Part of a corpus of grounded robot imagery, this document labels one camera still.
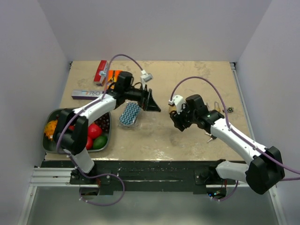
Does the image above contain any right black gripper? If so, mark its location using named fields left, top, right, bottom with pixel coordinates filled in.
left=170, top=101, right=197, bottom=132

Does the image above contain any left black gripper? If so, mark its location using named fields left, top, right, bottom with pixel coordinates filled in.
left=125, top=84, right=161, bottom=112

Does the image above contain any black handled key bunch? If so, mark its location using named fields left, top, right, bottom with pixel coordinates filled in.
left=205, top=132, right=216, bottom=143

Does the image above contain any astronaut keychain with keys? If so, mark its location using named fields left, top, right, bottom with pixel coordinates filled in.
left=226, top=107, right=234, bottom=113

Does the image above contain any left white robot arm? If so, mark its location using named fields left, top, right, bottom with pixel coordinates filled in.
left=52, top=70, right=161, bottom=184

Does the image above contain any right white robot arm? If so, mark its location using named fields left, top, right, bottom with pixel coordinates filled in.
left=168, top=94, right=285, bottom=195

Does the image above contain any blue zigzag sponge pack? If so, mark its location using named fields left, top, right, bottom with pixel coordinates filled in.
left=119, top=102, right=141, bottom=128

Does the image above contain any small brass padlock right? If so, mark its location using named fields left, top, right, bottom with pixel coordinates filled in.
left=214, top=101, right=221, bottom=112

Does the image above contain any dark grape bunch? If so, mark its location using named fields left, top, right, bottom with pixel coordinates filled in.
left=55, top=111, right=111, bottom=132

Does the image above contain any orange razor package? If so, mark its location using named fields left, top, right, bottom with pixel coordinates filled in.
left=102, top=70, right=122, bottom=89

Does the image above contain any red apple back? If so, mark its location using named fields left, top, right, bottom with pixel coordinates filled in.
left=88, top=124, right=103, bottom=139

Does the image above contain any red apple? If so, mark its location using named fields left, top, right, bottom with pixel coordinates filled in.
left=86, top=136, right=93, bottom=150
left=88, top=124, right=103, bottom=139

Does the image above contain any red box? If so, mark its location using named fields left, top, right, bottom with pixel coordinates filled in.
left=93, top=60, right=108, bottom=86

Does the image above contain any green avocado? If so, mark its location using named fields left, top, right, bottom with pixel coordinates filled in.
left=93, top=135, right=108, bottom=150

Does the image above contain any red apple front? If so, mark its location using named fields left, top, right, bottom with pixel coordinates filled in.
left=86, top=136, right=93, bottom=150

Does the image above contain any purple white toothpaste box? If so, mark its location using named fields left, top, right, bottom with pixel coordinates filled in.
left=71, top=90, right=103, bottom=100

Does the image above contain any orange flower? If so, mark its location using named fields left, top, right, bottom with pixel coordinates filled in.
left=44, top=120, right=58, bottom=141

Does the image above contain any grey fruit tray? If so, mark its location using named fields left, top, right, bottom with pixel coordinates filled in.
left=42, top=112, right=112, bottom=153

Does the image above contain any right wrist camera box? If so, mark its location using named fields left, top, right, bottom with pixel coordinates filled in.
left=168, top=95, right=186, bottom=115

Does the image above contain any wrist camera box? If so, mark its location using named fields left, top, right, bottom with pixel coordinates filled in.
left=168, top=95, right=186, bottom=115
left=140, top=70, right=153, bottom=90

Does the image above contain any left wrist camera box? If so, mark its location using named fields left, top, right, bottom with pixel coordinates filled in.
left=140, top=70, right=153, bottom=90

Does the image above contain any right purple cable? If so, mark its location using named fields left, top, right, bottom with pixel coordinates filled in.
left=170, top=76, right=300, bottom=202

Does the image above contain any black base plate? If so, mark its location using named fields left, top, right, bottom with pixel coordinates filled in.
left=41, top=159, right=249, bottom=198

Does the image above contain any aluminium rail frame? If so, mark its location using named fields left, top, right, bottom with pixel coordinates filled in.
left=21, top=60, right=287, bottom=225

